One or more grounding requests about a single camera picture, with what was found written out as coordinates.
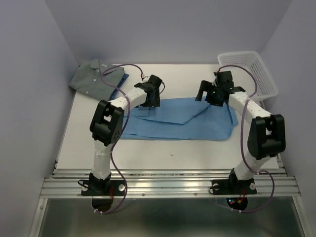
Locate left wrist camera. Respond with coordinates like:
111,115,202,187
143,75,165,94

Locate aluminium mounting rail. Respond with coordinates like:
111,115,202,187
40,168,301,198

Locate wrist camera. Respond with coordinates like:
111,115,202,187
143,75,165,94
214,71,234,87

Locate light blue long sleeve shirt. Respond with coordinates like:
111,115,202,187
121,98,238,141

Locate white plastic mesh basket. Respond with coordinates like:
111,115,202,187
217,51,278,102

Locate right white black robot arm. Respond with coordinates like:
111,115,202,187
196,80,286,195

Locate folded grey button shirt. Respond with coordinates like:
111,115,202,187
69,59,125,101

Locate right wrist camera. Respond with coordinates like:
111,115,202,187
214,71,234,87

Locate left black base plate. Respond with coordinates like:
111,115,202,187
78,180,126,197

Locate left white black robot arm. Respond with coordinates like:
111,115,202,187
87,78,163,195

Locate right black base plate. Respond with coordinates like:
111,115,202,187
209,179,257,196

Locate folded blue plaid shirt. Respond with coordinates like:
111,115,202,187
110,73,129,100

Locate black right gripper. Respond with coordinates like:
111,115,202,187
194,79,223,106

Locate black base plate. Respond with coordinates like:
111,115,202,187
78,180,126,197
209,179,257,196

